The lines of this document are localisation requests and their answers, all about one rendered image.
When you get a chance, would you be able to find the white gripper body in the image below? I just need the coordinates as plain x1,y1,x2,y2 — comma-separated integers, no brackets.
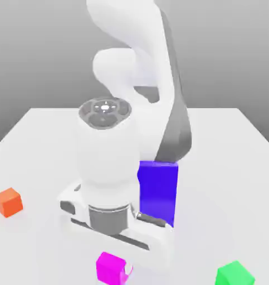
58,213,178,272

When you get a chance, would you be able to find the small magenta cube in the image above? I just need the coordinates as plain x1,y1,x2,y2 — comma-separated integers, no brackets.
95,251,134,285

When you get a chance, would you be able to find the small green cube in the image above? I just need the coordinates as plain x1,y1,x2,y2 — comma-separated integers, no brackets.
214,260,256,285

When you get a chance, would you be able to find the small orange cube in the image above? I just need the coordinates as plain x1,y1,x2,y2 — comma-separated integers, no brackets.
0,187,24,219

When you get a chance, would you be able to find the large blue box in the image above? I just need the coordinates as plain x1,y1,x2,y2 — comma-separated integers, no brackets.
137,160,179,228

